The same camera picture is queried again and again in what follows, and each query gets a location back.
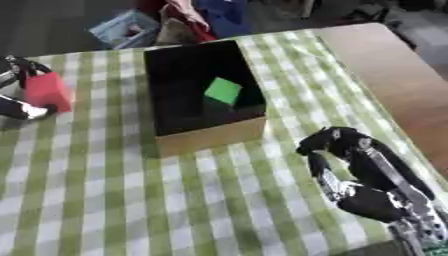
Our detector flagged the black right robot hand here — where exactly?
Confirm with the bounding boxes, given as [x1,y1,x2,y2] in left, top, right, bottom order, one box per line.
[294,126,438,224]

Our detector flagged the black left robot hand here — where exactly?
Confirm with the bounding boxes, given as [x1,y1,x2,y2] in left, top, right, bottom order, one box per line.
[0,54,60,121]

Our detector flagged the red block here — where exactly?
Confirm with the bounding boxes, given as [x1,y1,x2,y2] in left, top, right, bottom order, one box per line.
[22,71,74,114]

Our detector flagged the tan cardboard box black inside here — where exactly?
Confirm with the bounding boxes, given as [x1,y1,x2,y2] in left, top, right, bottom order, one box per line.
[141,39,270,158]

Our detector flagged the pale blue plastic crate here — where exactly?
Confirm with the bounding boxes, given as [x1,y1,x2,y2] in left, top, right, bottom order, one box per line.
[87,9,163,50]

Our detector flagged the green block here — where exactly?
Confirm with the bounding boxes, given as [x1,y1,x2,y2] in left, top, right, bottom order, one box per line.
[203,77,244,107]

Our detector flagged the blue bag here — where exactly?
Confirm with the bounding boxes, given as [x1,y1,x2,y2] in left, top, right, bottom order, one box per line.
[194,0,256,39]

